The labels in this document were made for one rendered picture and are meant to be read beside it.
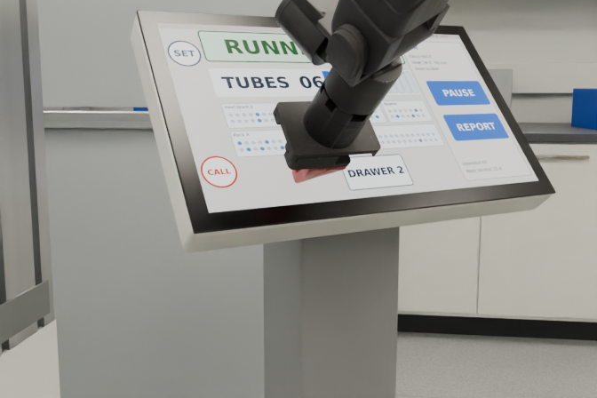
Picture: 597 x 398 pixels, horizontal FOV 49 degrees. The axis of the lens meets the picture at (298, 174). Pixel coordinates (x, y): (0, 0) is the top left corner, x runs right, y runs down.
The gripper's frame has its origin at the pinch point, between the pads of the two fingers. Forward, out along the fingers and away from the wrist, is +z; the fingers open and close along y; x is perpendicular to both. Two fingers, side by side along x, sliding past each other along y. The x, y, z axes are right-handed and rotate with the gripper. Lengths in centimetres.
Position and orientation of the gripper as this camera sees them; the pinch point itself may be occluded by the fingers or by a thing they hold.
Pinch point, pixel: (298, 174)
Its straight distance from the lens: 74.5
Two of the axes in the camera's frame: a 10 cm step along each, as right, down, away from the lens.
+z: -3.5, 5.4, 7.7
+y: -8.9, 0.7, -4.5
